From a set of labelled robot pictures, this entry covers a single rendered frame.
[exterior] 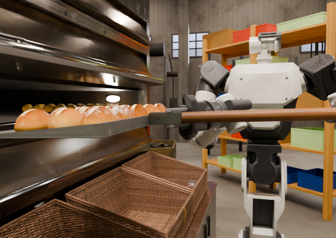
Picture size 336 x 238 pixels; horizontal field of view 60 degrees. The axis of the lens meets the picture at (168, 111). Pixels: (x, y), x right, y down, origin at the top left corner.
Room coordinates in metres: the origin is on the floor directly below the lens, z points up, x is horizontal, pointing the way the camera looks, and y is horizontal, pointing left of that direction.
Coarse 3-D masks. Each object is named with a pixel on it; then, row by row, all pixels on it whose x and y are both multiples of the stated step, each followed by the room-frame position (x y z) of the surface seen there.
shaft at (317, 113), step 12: (300, 108) 0.70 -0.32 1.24; (312, 108) 0.69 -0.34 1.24; (324, 108) 0.68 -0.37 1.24; (192, 120) 0.75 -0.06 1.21; (204, 120) 0.75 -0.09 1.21; (216, 120) 0.74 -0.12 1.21; (228, 120) 0.73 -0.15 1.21; (240, 120) 0.72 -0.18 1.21; (252, 120) 0.72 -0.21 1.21; (264, 120) 0.71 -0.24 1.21; (276, 120) 0.70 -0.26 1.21; (288, 120) 0.70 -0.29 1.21; (300, 120) 0.69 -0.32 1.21; (312, 120) 0.69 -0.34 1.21
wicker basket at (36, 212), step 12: (48, 204) 1.15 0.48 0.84; (60, 204) 1.18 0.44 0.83; (24, 216) 1.02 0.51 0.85; (36, 216) 1.08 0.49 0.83; (48, 216) 1.13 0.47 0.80; (60, 216) 1.19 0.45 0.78; (84, 216) 1.16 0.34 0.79; (96, 216) 1.14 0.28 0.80; (0, 228) 0.92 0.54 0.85; (12, 228) 0.96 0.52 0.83; (24, 228) 1.01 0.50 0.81; (36, 228) 1.06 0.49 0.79; (48, 228) 1.11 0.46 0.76; (60, 228) 1.18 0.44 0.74; (72, 228) 1.17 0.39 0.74; (84, 228) 1.16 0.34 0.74; (96, 228) 1.14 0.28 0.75; (108, 228) 1.13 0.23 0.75; (120, 228) 1.12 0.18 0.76; (132, 228) 1.11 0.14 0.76
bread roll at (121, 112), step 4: (112, 108) 0.69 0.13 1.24; (116, 108) 0.68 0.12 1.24; (120, 108) 0.68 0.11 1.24; (124, 108) 0.70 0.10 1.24; (128, 108) 0.72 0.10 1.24; (112, 112) 0.67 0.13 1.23; (116, 112) 0.67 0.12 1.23; (120, 112) 0.67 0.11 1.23; (124, 112) 0.68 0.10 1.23; (128, 112) 0.70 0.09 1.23; (116, 116) 0.66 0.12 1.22; (120, 116) 0.67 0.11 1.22; (124, 116) 0.68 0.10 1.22; (128, 116) 0.69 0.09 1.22; (132, 116) 0.71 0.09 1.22
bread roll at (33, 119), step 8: (24, 112) 0.62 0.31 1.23; (32, 112) 0.62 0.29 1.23; (40, 112) 0.64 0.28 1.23; (16, 120) 0.61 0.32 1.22; (24, 120) 0.60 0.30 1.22; (32, 120) 0.61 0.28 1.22; (40, 120) 0.62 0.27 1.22; (48, 120) 0.64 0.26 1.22; (16, 128) 0.60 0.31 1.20; (24, 128) 0.60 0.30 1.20; (32, 128) 0.61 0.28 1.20; (40, 128) 0.62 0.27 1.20
